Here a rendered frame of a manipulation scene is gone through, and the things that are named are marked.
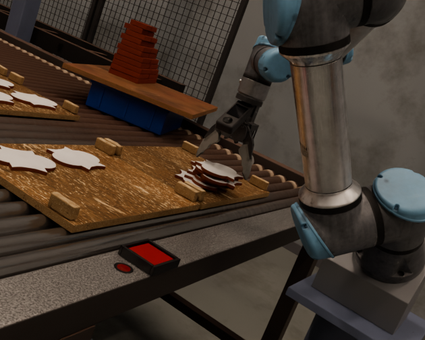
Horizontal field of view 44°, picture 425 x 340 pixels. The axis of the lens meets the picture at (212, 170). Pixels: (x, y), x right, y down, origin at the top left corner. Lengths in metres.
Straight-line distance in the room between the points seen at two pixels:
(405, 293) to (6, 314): 0.79
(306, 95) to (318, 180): 0.16
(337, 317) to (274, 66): 0.55
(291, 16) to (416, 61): 3.18
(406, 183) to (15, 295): 0.70
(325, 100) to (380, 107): 3.10
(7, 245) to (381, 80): 3.43
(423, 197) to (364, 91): 3.02
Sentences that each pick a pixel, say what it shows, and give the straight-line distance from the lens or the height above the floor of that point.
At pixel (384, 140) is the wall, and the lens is 3.94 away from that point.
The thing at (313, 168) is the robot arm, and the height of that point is 1.15.
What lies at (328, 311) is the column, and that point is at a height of 0.87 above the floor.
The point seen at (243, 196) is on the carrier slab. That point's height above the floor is 0.94.
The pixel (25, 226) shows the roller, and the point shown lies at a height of 0.91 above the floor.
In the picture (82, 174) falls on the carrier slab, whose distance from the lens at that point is 1.14.
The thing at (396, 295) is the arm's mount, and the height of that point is 0.95.
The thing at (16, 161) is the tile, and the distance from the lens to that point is 1.08.
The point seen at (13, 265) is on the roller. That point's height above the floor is 0.92.
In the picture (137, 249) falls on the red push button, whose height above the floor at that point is 0.93.
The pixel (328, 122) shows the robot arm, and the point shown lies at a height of 1.23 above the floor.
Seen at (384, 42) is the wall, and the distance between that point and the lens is 4.04.
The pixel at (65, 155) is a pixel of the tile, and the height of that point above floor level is 0.94.
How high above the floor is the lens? 1.29
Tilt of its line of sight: 13 degrees down
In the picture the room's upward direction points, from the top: 21 degrees clockwise
